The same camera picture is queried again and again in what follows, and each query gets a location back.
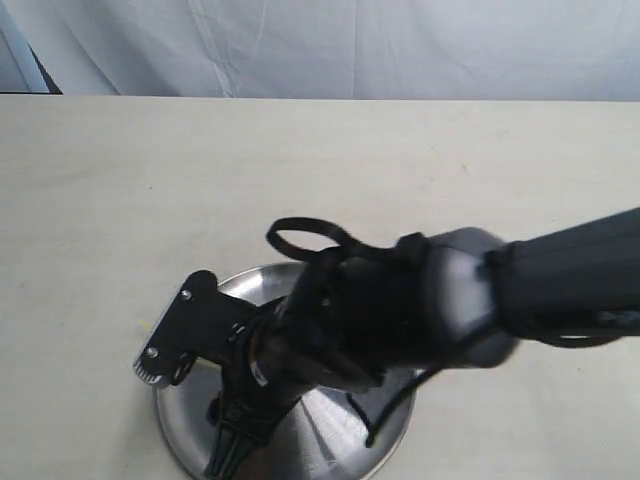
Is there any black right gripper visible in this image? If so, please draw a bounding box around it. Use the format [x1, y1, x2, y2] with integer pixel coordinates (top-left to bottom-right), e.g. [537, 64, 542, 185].
[203, 294, 320, 479]

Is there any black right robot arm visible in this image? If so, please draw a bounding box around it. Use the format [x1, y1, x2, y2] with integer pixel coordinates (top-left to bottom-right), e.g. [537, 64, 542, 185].
[204, 209, 639, 479]

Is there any round stainless steel plate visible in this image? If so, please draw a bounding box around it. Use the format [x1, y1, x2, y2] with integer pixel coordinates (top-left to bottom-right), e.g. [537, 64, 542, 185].
[154, 262, 414, 479]

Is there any white backdrop cloth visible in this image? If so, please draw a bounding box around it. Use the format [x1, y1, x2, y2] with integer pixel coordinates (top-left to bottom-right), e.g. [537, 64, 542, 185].
[1, 1, 639, 101]

